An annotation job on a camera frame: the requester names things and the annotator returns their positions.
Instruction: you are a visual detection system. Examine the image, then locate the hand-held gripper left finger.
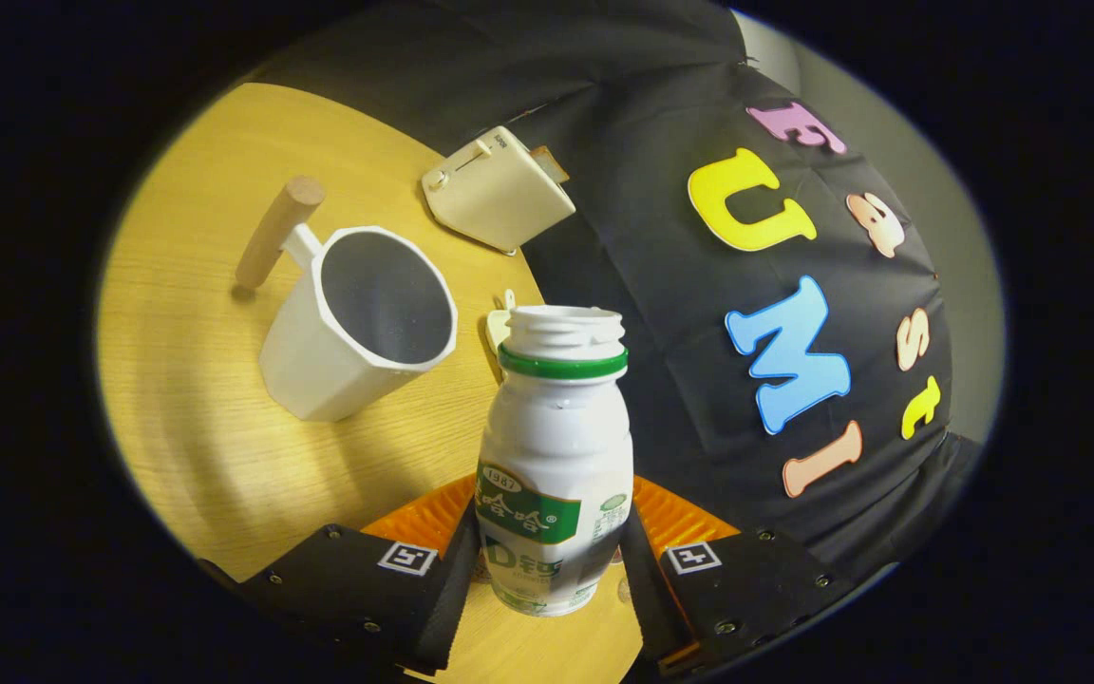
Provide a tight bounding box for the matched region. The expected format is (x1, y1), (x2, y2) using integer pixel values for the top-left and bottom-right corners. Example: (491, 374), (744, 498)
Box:
(200, 473), (483, 677)

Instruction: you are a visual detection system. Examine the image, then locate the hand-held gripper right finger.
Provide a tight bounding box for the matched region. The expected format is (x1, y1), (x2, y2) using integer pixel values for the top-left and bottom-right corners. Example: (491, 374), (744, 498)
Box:
(615, 475), (895, 677)

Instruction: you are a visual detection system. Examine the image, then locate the white juice bottle green label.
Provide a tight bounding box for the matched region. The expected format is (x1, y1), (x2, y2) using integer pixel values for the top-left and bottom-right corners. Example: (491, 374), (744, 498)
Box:
(476, 305), (634, 618)

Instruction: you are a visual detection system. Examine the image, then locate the white cup wooden handle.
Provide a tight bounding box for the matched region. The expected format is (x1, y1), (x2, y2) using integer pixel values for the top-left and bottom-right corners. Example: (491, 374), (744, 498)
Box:
(235, 176), (459, 423)

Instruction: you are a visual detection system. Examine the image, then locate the white divided dish of beans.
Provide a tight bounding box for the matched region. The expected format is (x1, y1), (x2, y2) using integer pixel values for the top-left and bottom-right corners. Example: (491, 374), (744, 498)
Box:
(485, 290), (518, 357)

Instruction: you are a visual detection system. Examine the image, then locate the wooden table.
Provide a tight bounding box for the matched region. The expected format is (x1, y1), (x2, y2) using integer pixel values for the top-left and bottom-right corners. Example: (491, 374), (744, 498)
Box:
(96, 83), (643, 684)

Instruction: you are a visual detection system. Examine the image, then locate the cream toaster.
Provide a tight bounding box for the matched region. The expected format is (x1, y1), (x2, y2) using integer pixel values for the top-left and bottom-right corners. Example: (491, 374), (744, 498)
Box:
(421, 126), (576, 256)

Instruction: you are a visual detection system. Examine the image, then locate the toast slice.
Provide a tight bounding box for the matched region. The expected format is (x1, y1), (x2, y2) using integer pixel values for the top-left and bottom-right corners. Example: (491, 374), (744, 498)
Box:
(530, 145), (571, 184)

